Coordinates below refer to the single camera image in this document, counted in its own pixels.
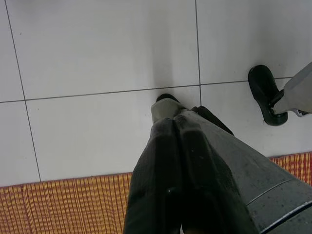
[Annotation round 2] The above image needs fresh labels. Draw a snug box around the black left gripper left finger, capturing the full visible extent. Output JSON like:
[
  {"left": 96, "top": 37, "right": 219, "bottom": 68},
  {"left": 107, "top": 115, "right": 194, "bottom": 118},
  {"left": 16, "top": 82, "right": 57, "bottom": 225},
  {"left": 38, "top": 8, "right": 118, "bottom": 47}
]
[{"left": 123, "top": 117, "right": 183, "bottom": 234}]

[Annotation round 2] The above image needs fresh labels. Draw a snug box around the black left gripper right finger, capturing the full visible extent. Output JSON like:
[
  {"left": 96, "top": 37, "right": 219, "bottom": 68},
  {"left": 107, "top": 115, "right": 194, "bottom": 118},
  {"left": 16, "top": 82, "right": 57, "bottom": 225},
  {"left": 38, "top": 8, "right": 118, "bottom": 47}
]
[{"left": 174, "top": 109, "right": 259, "bottom": 234}]

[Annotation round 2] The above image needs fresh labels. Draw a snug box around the orange woven floor mat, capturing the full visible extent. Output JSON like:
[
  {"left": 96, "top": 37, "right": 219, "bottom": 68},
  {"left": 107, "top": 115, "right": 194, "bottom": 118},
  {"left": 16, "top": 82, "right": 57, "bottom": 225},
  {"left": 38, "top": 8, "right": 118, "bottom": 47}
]
[{"left": 0, "top": 151, "right": 312, "bottom": 234}]

